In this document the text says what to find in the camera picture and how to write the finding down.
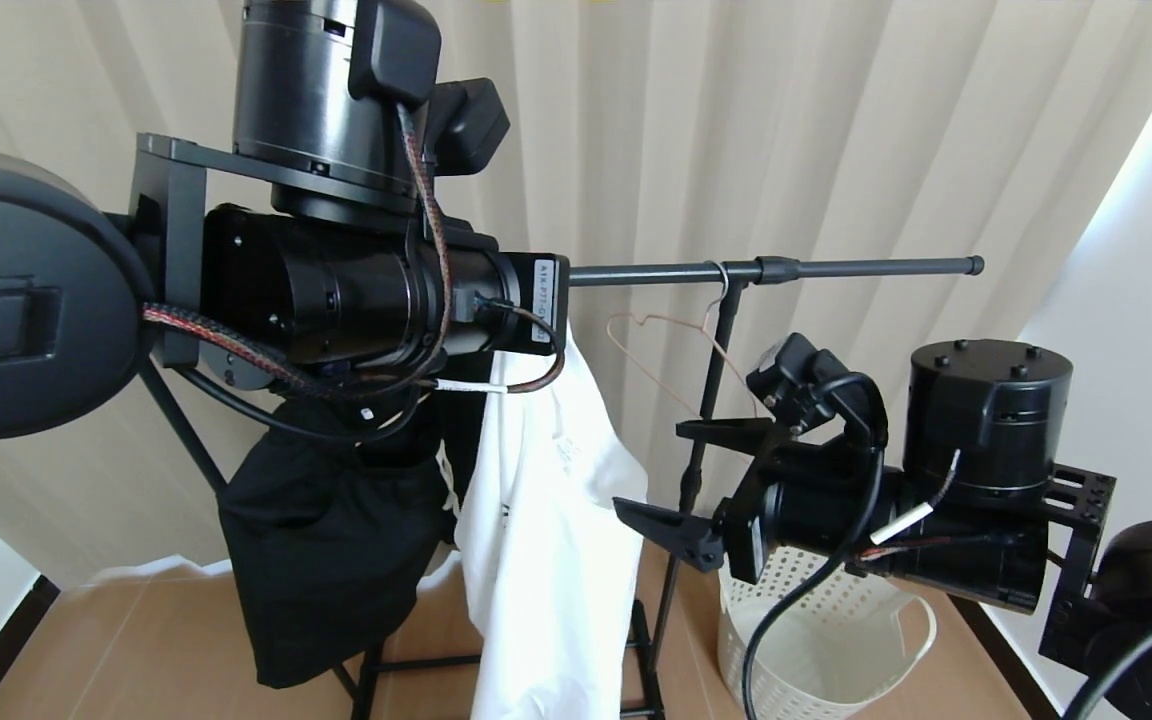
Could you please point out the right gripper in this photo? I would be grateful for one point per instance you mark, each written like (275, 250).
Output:
(936, 550)

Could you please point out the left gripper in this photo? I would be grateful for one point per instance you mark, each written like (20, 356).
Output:
(336, 290)

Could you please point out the white printed garment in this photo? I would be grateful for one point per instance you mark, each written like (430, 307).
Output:
(546, 560)

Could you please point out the black shorts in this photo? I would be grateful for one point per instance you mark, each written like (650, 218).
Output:
(326, 550)

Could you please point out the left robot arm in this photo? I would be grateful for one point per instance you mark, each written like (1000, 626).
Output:
(26, 300)

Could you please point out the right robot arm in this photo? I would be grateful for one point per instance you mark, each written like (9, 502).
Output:
(986, 420)

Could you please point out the pink clothes hanger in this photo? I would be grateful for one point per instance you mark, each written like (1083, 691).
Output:
(666, 325)

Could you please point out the white laundry basket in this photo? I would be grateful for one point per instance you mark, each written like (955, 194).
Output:
(836, 650)

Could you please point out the black clothes rack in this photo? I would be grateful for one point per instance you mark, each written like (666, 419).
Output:
(836, 268)

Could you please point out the beige curtain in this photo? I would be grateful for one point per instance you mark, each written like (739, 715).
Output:
(736, 120)

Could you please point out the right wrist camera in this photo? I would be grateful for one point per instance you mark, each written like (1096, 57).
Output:
(801, 385)

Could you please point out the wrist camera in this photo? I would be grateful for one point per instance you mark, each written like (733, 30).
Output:
(471, 125)
(801, 385)

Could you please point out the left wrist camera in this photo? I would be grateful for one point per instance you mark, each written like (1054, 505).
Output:
(471, 125)

